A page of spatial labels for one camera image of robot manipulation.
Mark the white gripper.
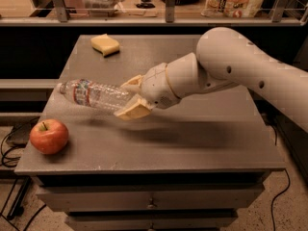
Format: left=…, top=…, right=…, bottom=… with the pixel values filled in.
left=114, top=63, right=180, bottom=120

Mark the clear plastic water bottle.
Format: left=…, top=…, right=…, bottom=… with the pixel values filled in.
left=57, top=79, right=134, bottom=114

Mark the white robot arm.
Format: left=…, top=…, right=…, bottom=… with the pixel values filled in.
left=115, top=27, right=308, bottom=131

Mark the red apple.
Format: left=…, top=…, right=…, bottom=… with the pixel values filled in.
left=30, top=119, right=69, bottom=155

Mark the yellow sponge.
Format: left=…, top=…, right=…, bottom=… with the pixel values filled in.
left=90, top=34, right=119, bottom=57

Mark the grey cabinet with drawers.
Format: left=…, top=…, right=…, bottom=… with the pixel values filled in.
left=13, top=34, right=287, bottom=231

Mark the clear plastic container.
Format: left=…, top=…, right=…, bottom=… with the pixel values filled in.
left=82, top=0, right=121, bottom=16

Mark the round drawer knob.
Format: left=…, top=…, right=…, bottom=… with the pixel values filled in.
left=147, top=201, right=157, bottom=210

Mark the colourful snack bag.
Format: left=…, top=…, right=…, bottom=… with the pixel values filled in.
left=201, top=0, right=264, bottom=18

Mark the black floor cables left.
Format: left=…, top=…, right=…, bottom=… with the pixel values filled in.
left=0, top=117, right=47, bottom=231

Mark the grey metal shelf rail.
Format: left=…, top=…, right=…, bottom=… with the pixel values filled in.
left=0, top=0, right=308, bottom=27

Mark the black floor cable right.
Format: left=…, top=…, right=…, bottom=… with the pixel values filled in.
left=269, top=168, right=292, bottom=231

